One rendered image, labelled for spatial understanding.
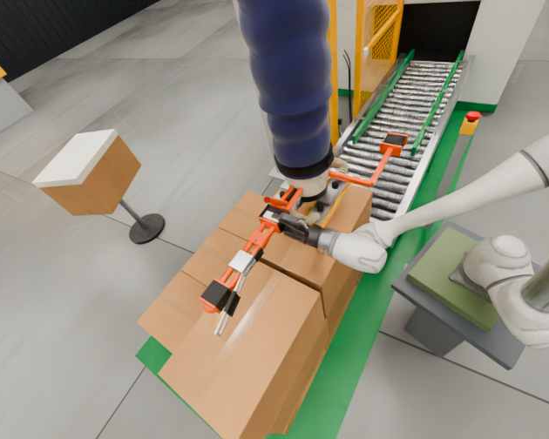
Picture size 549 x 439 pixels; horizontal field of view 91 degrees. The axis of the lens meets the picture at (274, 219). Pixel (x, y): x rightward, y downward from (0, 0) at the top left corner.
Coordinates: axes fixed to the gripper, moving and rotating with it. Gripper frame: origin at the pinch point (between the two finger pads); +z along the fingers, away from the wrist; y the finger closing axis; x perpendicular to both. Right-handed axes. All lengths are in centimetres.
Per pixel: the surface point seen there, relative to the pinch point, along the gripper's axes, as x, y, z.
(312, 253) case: 8.3, 30.2, -9.4
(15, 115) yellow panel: 75, 115, 731
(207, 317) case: -39, 30, 16
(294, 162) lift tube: 15.8, -16.3, -2.8
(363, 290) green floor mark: 42, 125, -26
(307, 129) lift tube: 18.7, -28.8, -7.9
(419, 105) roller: 208, 73, -11
